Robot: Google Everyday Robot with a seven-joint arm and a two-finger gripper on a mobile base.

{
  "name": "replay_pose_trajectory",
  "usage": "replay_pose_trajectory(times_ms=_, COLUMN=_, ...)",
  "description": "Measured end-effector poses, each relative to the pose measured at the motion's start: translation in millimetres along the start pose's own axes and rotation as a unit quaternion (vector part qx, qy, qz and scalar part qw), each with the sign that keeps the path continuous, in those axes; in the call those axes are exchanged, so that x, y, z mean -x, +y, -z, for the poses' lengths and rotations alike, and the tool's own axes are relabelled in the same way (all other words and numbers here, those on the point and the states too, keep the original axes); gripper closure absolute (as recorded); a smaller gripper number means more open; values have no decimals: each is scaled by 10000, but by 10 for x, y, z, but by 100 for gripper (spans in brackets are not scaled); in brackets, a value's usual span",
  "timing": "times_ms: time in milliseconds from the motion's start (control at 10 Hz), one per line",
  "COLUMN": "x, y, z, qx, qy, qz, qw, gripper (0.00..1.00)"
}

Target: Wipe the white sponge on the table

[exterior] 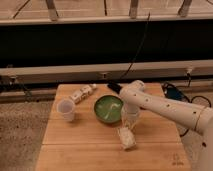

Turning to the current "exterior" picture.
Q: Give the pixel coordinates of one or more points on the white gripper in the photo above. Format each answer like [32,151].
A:
[129,116]

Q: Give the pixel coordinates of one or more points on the white sponge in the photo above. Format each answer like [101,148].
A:
[126,137]

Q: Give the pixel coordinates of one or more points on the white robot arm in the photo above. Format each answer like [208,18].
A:
[192,116]

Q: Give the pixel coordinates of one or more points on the green bowl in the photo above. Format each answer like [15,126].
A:
[108,109]

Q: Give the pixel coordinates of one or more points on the blue black device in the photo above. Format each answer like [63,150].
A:
[172,92]

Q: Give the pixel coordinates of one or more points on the wooden table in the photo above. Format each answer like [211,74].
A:
[87,144]

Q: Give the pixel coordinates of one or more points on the clear plastic cup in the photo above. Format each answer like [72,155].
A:
[65,107]

